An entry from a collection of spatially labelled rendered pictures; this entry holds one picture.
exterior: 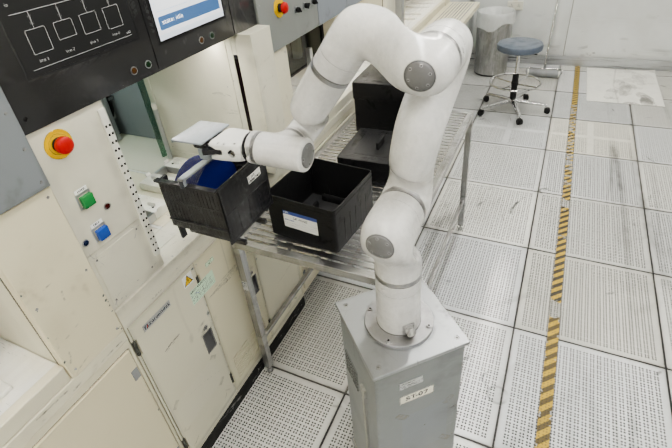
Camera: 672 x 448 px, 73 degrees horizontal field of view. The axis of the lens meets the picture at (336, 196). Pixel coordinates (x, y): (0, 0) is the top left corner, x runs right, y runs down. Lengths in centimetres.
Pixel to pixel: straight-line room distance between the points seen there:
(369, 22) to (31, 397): 112
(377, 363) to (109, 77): 97
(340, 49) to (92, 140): 65
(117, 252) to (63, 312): 19
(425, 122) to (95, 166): 80
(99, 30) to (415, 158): 78
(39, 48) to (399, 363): 108
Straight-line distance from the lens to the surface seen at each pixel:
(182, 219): 134
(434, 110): 91
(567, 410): 218
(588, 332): 246
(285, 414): 209
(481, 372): 219
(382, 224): 98
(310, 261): 152
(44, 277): 124
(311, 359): 222
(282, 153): 108
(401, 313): 122
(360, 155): 187
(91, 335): 139
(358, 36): 87
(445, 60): 78
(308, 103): 97
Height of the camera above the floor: 177
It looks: 34 degrees down
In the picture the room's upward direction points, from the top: 6 degrees counter-clockwise
